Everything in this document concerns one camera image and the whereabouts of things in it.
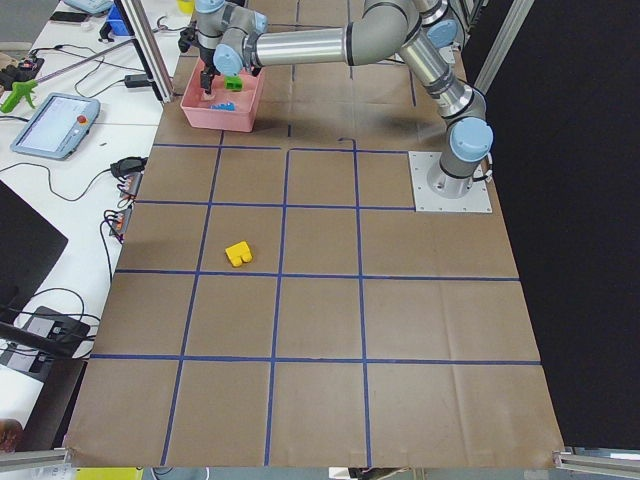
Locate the black power adapter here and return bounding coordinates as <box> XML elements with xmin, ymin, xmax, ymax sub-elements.
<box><xmin>124</xmin><ymin>74</ymin><xmax>152</xmax><ymax>89</ymax></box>

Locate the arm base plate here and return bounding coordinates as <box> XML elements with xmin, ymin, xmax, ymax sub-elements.
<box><xmin>408</xmin><ymin>151</ymin><xmax>493</xmax><ymax>214</ymax></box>

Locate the green toy block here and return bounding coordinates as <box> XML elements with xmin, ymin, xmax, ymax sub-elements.
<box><xmin>224</xmin><ymin>76</ymin><xmax>244</xmax><ymax>92</ymax></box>

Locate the yellow toy block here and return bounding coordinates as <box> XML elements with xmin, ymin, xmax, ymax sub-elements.
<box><xmin>225</xmin><ymin>241</ymin><xmax>253</xmax><ymax>268</ymax></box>

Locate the aluminium frame post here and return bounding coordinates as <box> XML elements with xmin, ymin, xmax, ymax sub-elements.
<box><xmin>114</xmin><ymin>0</ymin><xmax>174</xmax><ymax>104</ymax></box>

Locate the teach pendant tablet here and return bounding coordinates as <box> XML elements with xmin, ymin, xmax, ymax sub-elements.
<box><xmin>10</xmin><ymin>93</ymin><xmax>101</xmax><ymax>160</ymax></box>

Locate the blue toy block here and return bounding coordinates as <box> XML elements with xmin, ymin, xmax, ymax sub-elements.
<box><xmin>210</xmin><ymin>102</ymin><xmax>236</xmax><ymax>112</ymax></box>

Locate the green handled grabber tool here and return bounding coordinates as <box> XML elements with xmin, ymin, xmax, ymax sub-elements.
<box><xmin>0</xmin><ymin>37</ymin><xmax>136</xmax><ymax>114</ymax></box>

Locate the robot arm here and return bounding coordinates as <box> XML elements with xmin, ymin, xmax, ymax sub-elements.
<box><xmin>194</xmin><ymin>1</ymin><xmax>494</xmax><ymax>199</ymax></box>

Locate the grey usb hub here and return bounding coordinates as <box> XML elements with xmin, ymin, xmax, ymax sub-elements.
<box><xmin>117</xmin><ymin>172</ymin><xmax>143</xmax><ymax>200</ymax></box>

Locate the pink plastic box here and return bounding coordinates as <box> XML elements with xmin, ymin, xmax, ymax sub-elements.
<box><xmin>180</xmin><ymin>59</ymin><xmax>265</xmax><ymax>132</ymax></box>

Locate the blue storage bin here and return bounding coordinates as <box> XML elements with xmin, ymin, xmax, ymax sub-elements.
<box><xmin>100</xmin><ymin>4</ymin><xmax>131</xmax><ymax>41</ymax></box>

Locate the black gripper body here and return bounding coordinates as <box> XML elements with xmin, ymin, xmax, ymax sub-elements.
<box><xmin>195</xmin><ymin>42</ymin><xmax>216</xmax><ymax>85</ymax></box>

